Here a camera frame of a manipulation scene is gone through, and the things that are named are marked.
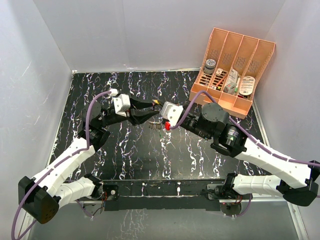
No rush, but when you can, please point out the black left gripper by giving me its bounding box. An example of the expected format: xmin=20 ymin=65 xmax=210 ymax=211
xmin=99 ymin=94 xmax=159 ymax=128

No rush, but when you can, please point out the large metal keyring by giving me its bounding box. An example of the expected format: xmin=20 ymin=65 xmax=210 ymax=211
xmin=148 ymin=121 xmax=162 ymax=130

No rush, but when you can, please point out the key with yellow tag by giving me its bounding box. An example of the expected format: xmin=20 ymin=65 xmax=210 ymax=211
xmin=152 ymin=99 xmax=161 ymax=105

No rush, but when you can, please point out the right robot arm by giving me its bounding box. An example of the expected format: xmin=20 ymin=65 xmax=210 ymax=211
xmin=173 ymin=102 xmax=320 ymax=207

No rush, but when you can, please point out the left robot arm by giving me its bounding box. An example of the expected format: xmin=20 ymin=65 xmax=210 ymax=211
xmin=18 ymin=94 xmax=159 ymax=224

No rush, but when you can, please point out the red pencil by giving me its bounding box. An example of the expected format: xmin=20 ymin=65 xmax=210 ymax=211
xmin=213 ymin=75 xmax=227 ymax=87

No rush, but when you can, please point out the small white card box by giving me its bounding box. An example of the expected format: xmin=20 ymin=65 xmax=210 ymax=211
xmin=216 ymin=68 xmax=223 ymax=75

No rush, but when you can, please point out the grey round jar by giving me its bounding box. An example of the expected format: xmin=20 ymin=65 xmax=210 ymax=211
xmin=203 ymin=58 xmax=217 ymax=75

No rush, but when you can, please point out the white paper packet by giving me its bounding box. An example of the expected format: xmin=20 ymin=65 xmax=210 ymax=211
xmin=226 ymin=68 xmax=239 ymax=84

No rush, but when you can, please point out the white oval blister pack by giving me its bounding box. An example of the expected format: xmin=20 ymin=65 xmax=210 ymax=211
xmin=238 ymin=76 xmax=256 ymax=96

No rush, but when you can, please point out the orange plastic desk organizer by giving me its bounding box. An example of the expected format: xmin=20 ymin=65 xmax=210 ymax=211
xmin=189 ymin=28 xmax=276 ymax=119

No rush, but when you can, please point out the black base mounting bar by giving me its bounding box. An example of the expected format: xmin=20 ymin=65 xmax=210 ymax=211
xmin=82 ymin=181 xmax=253 ymax=212

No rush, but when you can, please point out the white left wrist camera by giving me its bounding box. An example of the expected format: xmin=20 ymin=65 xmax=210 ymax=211
xmin=110 ymin=88 xmax=131 ymax=117

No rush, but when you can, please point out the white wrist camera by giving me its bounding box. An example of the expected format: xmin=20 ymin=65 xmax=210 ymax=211
xmin=160 ymin=101 xmax=184 ymax=131
xmin=110 ymin=88 xmax=131 ymax=117

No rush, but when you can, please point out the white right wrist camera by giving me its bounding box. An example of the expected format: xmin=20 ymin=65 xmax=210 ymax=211
xmin=160 ymin=101 xmax=184 ymax=131

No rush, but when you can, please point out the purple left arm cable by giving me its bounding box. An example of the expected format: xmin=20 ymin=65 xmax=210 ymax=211
xmin=10 ymin=90 xmax=115 ymax=240

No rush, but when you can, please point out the aluminium frame rail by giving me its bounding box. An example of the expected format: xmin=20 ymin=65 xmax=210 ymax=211
xmin=17 ymin=99 xmax=310 ymax=240

